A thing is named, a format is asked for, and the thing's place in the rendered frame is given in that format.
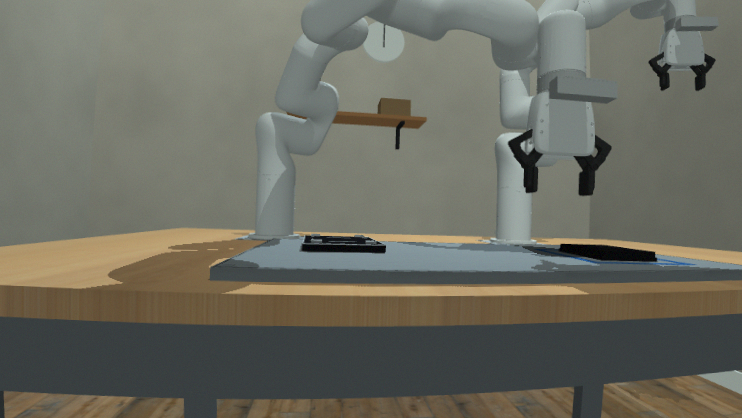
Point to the black well plate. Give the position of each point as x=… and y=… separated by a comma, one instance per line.
x=608, y=253

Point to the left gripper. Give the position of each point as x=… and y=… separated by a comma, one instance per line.
x=686, y=50

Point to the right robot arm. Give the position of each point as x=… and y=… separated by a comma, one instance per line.
x=558, y=50

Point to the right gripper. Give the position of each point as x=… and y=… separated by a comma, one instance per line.
x=567, y=128

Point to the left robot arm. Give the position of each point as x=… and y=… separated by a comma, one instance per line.
x=514, y=205

